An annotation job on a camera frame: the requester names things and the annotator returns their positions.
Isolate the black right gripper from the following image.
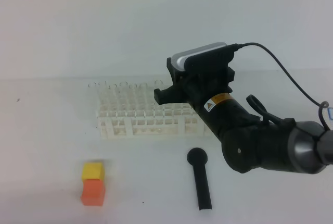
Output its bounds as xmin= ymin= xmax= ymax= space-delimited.
xmin=154 ymin=57 xmax=235 ymax=105

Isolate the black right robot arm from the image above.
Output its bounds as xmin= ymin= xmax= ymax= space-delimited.
xmin=154 ymin=60 xmax=332 ymax=174

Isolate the clear test tube in rack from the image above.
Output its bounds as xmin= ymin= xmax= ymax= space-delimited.
xmin=97 ymin=81 xmax=108 ymax=108
xmin=154 ymin=80 xmax=163 ymax=90
xmin=107 ymin=84 xmax=118 ymax=111
xmin=119 ymin=81 xmax=129 ymax=110
xmin=87 ymin=82 xmax=100 ymax=110
xmin=128 ymin=83 xmax=137 ymax=110
xmin=138 ymin=82 xmax=148 ymax=110

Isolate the white plastic test tube rack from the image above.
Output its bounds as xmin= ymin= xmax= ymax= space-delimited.
xmin=95 ymin=82 xmax=212 ymax=139

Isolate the black plastic scoop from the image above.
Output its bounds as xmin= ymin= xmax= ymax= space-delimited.
xmin=187 ymin=147 xmax=212 ymax=210

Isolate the yellow cube block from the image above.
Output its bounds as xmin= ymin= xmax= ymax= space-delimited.
xmin=82 ymin=162 xmax=105 ymax=181

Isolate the orange cube block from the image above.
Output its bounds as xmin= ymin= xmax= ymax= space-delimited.
xmin=81 ymin=180 xmax=106 ymax=206

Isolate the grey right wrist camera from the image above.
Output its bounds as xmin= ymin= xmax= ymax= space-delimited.
xmin=171 ymin=42 xmax=239 ymax=75

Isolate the black camera cable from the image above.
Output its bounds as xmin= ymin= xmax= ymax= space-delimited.
xmin=233 ymin=42 xmax=333 ymax=131

